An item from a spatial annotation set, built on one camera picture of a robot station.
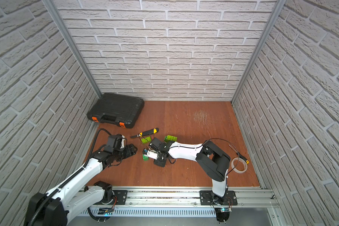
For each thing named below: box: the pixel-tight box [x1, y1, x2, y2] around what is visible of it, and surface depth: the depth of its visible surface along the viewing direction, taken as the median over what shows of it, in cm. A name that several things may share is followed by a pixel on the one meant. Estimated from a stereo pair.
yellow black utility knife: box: [129, 127, 160, 139], surface depth 101 cm
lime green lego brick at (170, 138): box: [163, 134, 178, 142], surface depth 87 cm
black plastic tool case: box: [86, 92, 145, 129], surface depth 106 cm
